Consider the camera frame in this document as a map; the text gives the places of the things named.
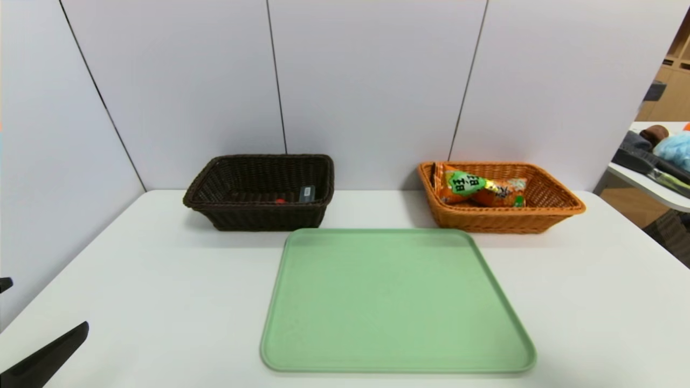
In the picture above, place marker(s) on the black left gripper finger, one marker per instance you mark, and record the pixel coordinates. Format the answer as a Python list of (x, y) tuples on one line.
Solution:
[(43, 361), (5, 285)]

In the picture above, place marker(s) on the grey clear plastic case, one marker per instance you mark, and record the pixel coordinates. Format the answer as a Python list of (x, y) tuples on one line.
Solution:
[(306, 194)]

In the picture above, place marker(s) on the orange snack bag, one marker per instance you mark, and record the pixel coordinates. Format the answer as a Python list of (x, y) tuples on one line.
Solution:
[(474, 188)]

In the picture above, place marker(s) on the dark brown wicker basket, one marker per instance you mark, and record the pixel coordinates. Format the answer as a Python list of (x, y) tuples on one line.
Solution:
[(259, 215)]

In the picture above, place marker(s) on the orange wicker basket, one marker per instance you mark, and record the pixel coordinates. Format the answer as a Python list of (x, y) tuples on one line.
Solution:
[(485, 218)]

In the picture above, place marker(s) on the light green plastic tray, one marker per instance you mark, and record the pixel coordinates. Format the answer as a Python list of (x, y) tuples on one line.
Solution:
[(399, 307)]

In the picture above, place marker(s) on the white side table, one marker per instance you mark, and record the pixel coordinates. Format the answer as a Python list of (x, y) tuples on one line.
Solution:
[(636, 180)]

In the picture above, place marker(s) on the black flat tray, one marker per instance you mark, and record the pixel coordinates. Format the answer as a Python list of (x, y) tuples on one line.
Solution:
[(636, 159)]

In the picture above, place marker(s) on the brown round item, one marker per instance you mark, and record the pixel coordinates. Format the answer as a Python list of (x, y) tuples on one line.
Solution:
[(654, 133)]

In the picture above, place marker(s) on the light blue fluffy item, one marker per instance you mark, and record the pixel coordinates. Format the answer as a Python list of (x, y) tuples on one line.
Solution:
[(676, 148)]

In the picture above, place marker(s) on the wooden cabinet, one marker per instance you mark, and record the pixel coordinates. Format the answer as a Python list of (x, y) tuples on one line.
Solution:
[(671, 102)]

